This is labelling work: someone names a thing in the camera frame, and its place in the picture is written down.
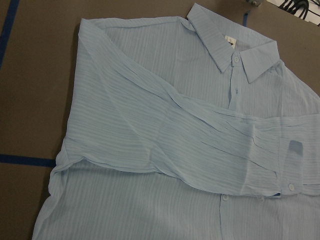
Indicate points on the light blue button-up shirt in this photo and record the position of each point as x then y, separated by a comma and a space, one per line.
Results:
184, 129

